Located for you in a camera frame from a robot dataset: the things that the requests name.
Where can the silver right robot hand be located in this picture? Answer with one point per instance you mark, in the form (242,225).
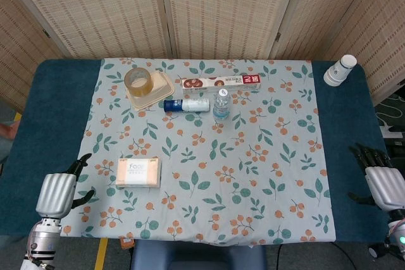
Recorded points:
(387,187)

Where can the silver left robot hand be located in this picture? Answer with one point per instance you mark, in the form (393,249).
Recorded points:
(57,194)

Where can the orange tissue pack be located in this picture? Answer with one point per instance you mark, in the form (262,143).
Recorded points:
(137,173)

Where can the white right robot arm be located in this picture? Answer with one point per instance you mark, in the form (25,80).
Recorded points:
(398,225)

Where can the red white cling film box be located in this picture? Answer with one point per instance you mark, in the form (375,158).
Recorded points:
(221,83)

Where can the white power strip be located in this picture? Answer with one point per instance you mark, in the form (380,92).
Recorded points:
(390,131)

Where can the black wheeled stand base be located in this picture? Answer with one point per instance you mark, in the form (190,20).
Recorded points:
(379,251)

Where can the teal blue table cover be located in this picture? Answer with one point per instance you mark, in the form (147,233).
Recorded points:
(44,118)

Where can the white paper cup stack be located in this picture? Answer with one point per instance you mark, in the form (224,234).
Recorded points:
(338,72)

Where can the clear brown tape roll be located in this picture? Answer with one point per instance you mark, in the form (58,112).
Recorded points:
(144,88)

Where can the beige plastic container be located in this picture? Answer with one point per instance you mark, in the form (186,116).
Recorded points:
(161,88)

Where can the blue chair seat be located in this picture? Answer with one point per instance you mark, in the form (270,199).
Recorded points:
(196,255)

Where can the blue white spray can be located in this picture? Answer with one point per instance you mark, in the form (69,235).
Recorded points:
(190,105)

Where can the floral leaf tablecloth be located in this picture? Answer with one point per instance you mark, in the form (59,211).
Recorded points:
(221,172)

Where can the clear water bottle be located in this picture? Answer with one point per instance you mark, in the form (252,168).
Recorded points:
(221,107)

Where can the bamboo folding screen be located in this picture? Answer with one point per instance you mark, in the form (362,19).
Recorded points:
(202,10)

